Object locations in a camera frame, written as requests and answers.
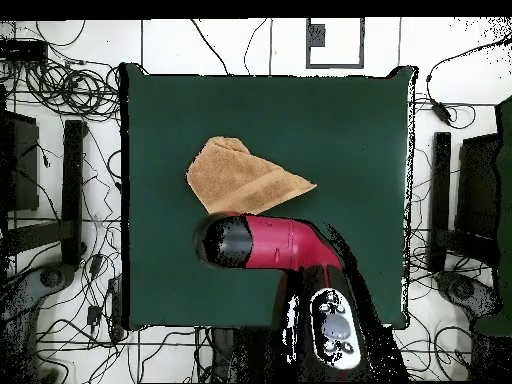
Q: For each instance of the tan terry towel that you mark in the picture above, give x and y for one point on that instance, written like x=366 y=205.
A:
x=232 y=176

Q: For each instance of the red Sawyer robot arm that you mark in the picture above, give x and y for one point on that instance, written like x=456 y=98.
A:
x=280 y=244

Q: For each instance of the flat black box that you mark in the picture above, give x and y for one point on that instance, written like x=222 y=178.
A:
x=22 y=51

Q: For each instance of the dark green table cloth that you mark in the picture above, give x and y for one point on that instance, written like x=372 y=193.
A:
x=320 y=140

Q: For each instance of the black power strip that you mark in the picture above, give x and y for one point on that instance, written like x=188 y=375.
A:
x=116 y=308

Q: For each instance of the small black power adapter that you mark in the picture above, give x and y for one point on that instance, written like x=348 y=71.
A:
x=94 y=315

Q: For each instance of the grey office chair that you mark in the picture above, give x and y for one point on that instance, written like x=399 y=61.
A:
x=462 y=288
x=51 y=276

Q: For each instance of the dark box on stand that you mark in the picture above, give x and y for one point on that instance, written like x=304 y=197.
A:
x=22 y=168
x=478 y=188

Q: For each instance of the green cloth drape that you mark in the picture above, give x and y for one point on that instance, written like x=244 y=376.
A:
x=504 y=200

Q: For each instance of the grey square floor frame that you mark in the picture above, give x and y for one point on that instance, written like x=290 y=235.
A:
x=316 y=35

